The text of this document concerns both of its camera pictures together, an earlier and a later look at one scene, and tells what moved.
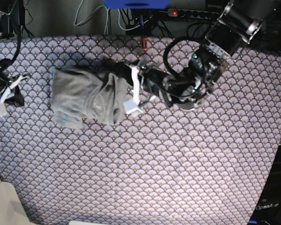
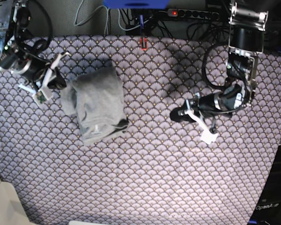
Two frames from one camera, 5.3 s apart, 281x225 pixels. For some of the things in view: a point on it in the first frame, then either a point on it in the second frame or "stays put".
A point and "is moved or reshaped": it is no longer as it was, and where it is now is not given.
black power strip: (192, 14) stays put
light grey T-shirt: (79, 97) is moved or reshaped
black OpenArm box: (273, 206) stays put
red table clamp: (144, 43) stays put
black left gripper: (17, 98) to (35, 69)
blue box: (136, 4) stays put
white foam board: (6, 207) stays put
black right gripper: (151, 80) to (204, 105)
